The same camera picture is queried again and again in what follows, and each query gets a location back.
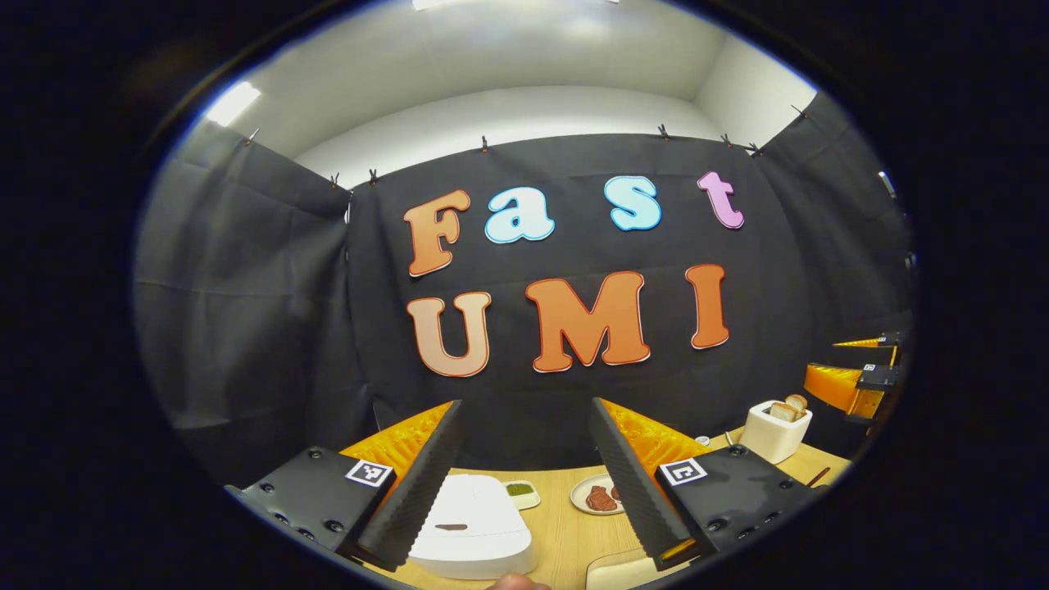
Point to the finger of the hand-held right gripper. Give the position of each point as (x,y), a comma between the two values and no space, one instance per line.
(869,341)
(836,385)

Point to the cream rounded container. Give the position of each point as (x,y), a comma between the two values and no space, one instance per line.
(619,572)

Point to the white round plate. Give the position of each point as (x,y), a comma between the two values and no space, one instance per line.
(578,494)

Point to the black backdrop cloth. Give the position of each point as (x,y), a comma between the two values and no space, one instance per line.
(270,328)

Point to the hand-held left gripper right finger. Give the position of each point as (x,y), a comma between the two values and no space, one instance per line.
(631,492)

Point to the toasted bread slice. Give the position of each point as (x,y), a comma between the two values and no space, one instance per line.
(783,411)
(796,402)

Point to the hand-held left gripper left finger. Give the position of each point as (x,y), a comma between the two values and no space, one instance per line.
(422,492)

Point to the white rice cooker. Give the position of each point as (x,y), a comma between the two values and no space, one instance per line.
(483,524)

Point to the small white condiment dish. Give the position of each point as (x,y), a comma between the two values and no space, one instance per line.
(520,490)

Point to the white toaster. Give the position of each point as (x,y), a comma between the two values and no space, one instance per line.
(770,438)

